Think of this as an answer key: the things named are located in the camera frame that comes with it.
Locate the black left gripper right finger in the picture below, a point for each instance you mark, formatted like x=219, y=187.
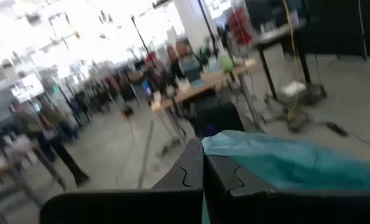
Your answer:
x=281, y=208

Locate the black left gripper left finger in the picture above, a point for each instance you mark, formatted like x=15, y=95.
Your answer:
x=135, y=207

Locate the black computer case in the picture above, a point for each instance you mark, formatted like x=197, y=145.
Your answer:
x=219, y=115

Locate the black monitor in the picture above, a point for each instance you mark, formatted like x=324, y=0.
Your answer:
x=259, y=12

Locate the grey blue box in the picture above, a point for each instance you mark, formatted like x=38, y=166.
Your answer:
x=191, y=70

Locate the black partition screen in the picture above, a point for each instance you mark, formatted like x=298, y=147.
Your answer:
x=337, y=28

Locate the black power strip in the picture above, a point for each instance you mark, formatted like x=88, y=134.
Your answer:
x=337, y=129

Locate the wooden background table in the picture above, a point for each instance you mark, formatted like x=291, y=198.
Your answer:
x=203, y=85

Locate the red background item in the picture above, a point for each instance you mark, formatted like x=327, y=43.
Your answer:
x=241, y=26

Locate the black background desk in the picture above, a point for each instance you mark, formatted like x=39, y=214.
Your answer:
x=281, y=35

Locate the teal plastic trash bag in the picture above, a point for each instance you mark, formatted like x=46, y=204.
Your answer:
x=281, y=158

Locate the person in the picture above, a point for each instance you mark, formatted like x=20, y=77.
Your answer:
x=57, y=149
x=175, y=67

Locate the green bottle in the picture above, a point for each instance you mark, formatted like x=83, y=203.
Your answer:
x=227, y=63

